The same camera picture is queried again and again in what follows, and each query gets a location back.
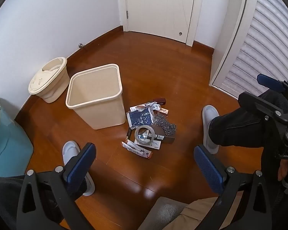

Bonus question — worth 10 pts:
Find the round beige bucket with lid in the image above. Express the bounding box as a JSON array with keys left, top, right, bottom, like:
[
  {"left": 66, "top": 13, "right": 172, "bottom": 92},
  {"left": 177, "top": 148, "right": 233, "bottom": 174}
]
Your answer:
[{"left": 28, "top": 57, "right": 70, "bottom": 104}]

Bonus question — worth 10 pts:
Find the white louvered closet door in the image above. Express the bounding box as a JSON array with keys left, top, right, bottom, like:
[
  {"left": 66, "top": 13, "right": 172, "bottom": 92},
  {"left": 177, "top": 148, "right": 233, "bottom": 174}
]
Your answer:
[{"left": 209, "top": 0, "right": 288, "bottom": 101}]

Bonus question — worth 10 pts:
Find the white red sachet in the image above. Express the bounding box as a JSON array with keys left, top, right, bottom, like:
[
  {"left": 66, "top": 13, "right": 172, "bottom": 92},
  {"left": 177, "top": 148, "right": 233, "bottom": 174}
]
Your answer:
[
  {"left": 132, "top": 147, "right": 152, "bottom": 159},
  {"left": 121, "top": 141, "right": 140, "bottom": 153}
]

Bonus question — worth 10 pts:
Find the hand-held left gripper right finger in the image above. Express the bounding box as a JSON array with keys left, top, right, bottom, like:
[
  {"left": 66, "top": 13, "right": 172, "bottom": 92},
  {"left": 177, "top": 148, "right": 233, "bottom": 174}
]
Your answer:
[{"left": 194, "top": 146, "right": 276, "bottom": 230}]

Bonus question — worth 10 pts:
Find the white blue medicine box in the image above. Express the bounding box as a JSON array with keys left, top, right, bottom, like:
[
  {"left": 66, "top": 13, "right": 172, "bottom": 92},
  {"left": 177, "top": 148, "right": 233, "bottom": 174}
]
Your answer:
[{"left": 134, "top": 136, "right": 162, "bottom": 149}]

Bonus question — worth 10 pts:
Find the square beige trash bin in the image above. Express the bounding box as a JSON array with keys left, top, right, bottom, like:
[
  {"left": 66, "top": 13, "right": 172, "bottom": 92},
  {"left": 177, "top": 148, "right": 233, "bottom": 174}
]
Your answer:
[{"left": 65, "top": 64, "right": 126, "bottom": 130}]

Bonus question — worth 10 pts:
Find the grey mesh chair seat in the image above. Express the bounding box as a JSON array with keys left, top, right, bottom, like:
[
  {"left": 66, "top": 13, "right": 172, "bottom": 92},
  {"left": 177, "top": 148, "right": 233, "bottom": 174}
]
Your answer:
[{"left": 136, "top": 196, "right": 191, "bottom": 230}]

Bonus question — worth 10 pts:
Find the person's right hand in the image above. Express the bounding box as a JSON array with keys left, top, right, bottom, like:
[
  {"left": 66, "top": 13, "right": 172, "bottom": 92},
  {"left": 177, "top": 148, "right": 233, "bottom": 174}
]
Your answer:
[{"left": 278, "top": 159, "right": 288, "bottom": 182}]

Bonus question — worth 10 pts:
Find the person's left grey slipper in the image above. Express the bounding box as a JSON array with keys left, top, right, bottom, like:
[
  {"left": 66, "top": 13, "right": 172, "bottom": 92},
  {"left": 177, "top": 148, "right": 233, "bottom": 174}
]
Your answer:
[{"left": 62, "top": 141, "right": 95, "bottom": 196}]

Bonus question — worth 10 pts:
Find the teal storage box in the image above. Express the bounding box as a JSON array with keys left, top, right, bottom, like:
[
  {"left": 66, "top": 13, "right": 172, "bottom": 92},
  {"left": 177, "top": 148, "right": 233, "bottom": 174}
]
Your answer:
[{"left": 0, "top": 96, "right": 34, "bottom": 177}]

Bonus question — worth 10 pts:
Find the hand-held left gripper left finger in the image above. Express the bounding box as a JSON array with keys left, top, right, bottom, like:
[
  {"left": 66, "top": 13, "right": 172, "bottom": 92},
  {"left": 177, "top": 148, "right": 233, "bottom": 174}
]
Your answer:
[{"left": 16, "top": 142, "right": 97, "bottom": 230}]

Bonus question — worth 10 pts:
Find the person's grey slipper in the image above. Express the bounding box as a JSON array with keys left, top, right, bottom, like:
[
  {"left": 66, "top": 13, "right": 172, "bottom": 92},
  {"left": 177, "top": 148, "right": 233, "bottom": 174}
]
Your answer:
[
  {"left": 62, "top": 141, "right": 95, "bottom": 196},
  {"left": 202, "top": 105, "right": 220, "bottom": 154}
]

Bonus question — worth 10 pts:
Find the clear tape roll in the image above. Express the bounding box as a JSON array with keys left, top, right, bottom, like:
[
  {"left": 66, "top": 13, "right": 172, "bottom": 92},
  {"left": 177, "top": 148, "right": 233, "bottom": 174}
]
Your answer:
[{"left": 134, "top": 125, "right": 156, "bottom": 145}]

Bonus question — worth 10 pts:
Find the black flat box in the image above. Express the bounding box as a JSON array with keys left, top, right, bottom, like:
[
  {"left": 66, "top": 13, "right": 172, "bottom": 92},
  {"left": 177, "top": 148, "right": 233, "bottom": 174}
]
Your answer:
[{"left": 156, "top": 129, "right": 176, "bottom": 145}]

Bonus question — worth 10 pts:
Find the person's right grey slipper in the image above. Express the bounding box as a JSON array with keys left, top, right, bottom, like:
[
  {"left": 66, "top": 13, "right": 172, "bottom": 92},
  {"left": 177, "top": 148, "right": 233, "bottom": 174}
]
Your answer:
[{"left": 202, "top": 105, "right": 220, "bottom": 154}]

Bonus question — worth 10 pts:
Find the blue patterned packet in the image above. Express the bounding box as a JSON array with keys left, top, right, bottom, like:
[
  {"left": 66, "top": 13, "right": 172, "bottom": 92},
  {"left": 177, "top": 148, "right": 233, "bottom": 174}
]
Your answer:
[{"left": 127, "top": 108, "right": 155, "bottom": 128}]

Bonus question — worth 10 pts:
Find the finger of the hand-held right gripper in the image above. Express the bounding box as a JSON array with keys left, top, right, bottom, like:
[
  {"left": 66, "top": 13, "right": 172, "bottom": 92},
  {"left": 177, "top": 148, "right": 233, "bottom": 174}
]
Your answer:
[
  {"left": 257, "top": 74, "right": 288, "bottom": 96},
  {"left": 239, "top": 92, "right": 288, "bottom": 125}
]

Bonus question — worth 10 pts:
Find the clear bag with white label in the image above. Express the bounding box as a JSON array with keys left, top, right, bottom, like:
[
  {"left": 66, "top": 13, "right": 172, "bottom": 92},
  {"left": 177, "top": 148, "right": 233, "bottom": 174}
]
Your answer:
[{"left": 131, "top": 102, "right": 164, "bottom": 112}]

